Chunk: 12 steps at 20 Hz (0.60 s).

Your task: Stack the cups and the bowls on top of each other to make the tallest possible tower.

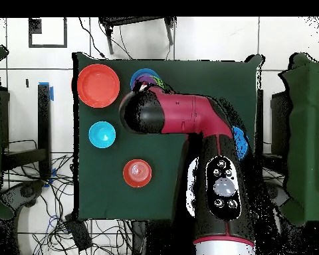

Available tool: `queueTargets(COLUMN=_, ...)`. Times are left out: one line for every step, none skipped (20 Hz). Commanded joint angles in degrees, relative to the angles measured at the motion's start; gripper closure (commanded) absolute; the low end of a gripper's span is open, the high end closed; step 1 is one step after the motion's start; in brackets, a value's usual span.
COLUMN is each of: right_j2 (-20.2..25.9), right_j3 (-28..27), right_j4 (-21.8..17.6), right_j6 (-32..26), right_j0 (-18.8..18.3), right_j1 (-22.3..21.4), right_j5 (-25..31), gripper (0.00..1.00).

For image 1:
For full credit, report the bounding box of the purple cup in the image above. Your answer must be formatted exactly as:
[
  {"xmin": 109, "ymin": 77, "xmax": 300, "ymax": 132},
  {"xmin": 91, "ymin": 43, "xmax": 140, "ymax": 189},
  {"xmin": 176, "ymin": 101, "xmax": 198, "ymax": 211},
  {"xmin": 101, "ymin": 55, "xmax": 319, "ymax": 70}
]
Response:
[{"xmin": 136, "ymin": 74, "xmax": 158, "ymax": 86}]

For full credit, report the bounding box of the medium blue bowl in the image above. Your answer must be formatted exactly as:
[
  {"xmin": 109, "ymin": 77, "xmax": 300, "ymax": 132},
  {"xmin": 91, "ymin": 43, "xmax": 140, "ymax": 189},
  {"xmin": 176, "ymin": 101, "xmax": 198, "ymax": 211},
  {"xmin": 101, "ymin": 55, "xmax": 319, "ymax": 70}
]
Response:
[{"xmin": 130, "ymin": 68, "xmax": 160, "ymax": 91}]

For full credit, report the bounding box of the green ribbed bowl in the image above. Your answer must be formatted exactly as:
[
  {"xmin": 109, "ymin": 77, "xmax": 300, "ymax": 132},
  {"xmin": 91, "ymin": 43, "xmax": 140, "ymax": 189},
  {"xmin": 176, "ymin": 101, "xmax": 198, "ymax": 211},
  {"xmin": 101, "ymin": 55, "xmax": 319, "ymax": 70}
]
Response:
[{"xmin": 152, "ymin": 76, "xmax": 167, "ymax": 90}]

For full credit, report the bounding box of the light blue ribbed bowl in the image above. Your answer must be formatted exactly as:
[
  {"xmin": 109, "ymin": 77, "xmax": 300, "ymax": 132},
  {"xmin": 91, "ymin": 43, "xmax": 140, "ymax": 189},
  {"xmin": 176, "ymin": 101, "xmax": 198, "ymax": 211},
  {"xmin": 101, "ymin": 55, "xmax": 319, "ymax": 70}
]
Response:
[{"xmin": 88, "ymin": 121, "xmax": 117, "ymax": 149}]

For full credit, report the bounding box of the large orange bowl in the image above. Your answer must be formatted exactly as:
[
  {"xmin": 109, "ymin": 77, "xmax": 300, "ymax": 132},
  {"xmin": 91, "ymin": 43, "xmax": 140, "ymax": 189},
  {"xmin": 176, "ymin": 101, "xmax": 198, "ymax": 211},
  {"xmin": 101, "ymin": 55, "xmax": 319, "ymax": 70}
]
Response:
[{"xmin": 76, "ymin": 63, "xmax": 121, "ymax": 109}]

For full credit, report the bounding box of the black metal stand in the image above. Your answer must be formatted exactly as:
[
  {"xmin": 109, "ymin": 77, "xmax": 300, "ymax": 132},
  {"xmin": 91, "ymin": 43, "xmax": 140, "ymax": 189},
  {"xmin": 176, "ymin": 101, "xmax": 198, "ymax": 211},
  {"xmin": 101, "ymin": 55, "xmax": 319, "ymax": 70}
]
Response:
[{"xmin": 98, "ymin": 17, "xmax": 177, "ymax": 56}]

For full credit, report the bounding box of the dark green tablecloth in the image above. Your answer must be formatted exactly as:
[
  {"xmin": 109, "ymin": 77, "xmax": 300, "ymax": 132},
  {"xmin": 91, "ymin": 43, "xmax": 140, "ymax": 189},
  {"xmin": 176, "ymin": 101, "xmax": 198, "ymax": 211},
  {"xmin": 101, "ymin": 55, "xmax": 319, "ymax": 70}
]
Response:
[{"xmin": 72, "ymin": 51, "xmax": 264, "ymax": 222}]

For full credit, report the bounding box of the small orange bowl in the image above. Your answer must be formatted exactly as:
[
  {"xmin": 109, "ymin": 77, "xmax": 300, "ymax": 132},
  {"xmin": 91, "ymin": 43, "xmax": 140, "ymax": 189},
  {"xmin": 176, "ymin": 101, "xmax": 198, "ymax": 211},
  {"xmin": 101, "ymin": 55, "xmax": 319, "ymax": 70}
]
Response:
[{"xmin": 122, "ymin": 159, "xmax": 153, "ymax": 189}]

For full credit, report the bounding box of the blue tape strip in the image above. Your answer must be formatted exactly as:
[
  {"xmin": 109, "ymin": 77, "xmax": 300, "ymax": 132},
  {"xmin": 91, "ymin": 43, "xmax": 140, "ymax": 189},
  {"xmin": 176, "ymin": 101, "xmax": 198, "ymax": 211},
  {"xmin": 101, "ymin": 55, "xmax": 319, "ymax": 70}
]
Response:
[{"xmin": 39, "ymin": 81, "xmax": 54, "ymax": 102}]

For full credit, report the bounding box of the large blue bowl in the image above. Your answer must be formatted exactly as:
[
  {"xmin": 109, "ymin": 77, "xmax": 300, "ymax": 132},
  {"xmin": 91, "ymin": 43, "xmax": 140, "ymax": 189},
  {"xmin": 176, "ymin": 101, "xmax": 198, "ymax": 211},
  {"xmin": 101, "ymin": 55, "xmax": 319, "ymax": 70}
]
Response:
[{"xmin": 231, "ymin": 126, "xmax": 251, "ymax": 161}]

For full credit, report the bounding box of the black floor box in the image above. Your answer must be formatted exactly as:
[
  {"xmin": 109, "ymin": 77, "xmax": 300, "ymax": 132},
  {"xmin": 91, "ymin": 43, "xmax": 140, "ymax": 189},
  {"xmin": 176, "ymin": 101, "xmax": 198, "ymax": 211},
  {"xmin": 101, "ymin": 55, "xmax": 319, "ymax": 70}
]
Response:
[{"xmin": 64, "ymin": 213, "xmax": 93, "ymax": 252}]

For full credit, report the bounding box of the black floor cable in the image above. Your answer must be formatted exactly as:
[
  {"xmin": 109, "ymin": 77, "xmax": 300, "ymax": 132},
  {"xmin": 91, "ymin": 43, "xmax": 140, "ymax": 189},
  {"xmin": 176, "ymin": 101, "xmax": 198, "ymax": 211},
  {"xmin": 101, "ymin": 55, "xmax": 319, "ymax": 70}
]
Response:
[{"xmin": 78, "ymin": 17, "xmax": 107, "ymax": 59}]

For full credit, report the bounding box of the black square floor frame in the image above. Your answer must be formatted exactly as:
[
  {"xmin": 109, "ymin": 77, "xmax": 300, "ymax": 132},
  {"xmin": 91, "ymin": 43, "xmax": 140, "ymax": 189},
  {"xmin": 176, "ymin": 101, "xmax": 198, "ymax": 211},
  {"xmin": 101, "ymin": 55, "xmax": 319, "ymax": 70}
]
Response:
[{"xmin": 28, "ymin": 17, "xmax": 68, "ymax": 49}]

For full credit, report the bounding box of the black metal frame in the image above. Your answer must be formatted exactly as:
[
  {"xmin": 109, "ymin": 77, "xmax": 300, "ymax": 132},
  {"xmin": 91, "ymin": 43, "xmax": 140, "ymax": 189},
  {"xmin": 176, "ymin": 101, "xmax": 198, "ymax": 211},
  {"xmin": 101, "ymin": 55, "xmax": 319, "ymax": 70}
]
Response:
[
  {"xmin": 0, "ymin": 83, "xmax": 53, "ymax": 181},
  {"xmin": 255, "ymin": 88, "xmax": 293, "ymax": 184}
]

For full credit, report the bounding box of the floor cable bundle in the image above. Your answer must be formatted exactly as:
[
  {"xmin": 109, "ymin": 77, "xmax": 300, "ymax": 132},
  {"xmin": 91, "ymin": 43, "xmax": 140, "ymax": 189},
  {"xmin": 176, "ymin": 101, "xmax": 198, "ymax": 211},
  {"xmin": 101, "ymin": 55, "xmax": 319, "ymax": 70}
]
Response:
[{"xmin": 2, "ymin": 153, "xmax": 75, "ymax": 255}]

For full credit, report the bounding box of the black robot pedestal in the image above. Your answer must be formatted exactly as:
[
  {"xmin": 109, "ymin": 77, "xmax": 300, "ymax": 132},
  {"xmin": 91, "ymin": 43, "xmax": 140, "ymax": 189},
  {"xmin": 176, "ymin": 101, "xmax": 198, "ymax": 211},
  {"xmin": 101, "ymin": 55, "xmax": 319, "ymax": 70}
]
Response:
[{"xmin": 131, "ymin": 219, "xmax": 195, "ymax": 255}]

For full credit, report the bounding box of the dark grey pedestal foot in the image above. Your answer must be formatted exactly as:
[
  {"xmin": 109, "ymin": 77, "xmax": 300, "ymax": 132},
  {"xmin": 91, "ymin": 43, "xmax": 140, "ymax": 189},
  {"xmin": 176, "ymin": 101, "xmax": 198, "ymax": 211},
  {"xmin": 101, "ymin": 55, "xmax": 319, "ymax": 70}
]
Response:
[{"xmin": 1, "ymin": 180, "xmax": 46, "ymax": 211}]

